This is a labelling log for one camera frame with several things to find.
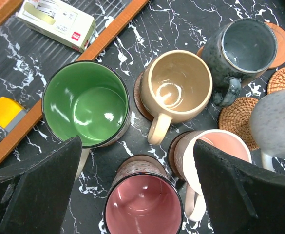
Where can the pink halloween mug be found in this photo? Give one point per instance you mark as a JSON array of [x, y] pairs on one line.
[[142, 200]]

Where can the orange wooden shelf rack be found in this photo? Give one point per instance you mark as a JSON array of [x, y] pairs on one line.
[[26, 124]]

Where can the green inside mug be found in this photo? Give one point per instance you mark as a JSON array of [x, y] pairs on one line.
[[95, 106]]

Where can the dark walnut coaster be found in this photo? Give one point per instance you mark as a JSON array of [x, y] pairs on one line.
[[170, 154]]

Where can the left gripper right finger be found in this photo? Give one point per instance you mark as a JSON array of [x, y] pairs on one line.
[[241, 198]]

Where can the brown ringed wooden saucer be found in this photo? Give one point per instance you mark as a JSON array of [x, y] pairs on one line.
[[138, 102]]

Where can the brown stoneware mug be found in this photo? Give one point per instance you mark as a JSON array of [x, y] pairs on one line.
[[175, 87]]

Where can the white green small box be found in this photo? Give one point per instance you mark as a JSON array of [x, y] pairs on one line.
[[58, 21]]

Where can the yellow grey block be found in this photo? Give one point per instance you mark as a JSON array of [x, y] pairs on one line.
[[11, 113]]

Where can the pale pink mug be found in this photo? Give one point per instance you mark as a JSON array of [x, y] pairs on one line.
[[183, 160]]

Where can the woven rattan coaster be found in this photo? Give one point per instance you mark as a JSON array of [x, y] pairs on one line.
[[277, 81], [235, 119]]

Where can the grey mug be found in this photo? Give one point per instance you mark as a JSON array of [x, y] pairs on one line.
[[237, 54]]

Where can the light wood coaster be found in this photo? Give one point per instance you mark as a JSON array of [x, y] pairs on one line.
[[280, 37], [199, 52]]

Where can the white cream mug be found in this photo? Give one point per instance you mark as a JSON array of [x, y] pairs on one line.
[[267, 124]]

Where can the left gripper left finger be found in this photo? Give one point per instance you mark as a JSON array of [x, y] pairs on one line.
[[34, 193]]

